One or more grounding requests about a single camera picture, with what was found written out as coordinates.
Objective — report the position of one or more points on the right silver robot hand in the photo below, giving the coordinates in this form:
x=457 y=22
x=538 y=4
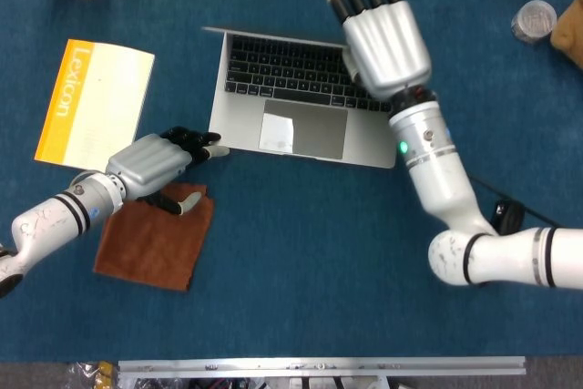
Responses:
x=387 y=47

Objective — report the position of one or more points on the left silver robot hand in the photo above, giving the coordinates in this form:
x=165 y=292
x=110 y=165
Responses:
x=146 y=166

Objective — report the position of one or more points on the silver laptop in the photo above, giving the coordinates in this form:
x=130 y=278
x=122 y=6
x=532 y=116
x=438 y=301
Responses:
x=237 y=134

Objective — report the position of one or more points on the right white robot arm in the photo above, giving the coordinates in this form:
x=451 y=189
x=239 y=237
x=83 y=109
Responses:
x=437 y=170

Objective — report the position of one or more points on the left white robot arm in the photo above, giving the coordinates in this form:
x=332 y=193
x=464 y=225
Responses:
x=54 y=220

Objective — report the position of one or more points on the yellow white Lexicon book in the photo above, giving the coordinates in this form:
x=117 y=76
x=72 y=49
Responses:
x=100 y=102

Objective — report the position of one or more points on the brown folded cloth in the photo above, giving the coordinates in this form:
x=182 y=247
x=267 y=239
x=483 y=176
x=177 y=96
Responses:
x=150 y=248

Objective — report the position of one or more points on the small jar with silver lid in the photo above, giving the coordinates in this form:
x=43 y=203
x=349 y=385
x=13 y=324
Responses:
x=534 y=20

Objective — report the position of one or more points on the teal table cloth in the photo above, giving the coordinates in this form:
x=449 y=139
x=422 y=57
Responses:
x=296 y=261

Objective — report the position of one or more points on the brown plush toy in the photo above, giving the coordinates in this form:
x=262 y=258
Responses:
x=569 y=29

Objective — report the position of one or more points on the black stapler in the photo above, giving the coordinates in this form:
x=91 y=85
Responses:
x=508 y=218

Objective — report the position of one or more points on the aluminium rail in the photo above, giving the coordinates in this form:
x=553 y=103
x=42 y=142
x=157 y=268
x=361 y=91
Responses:
x=319 y=365

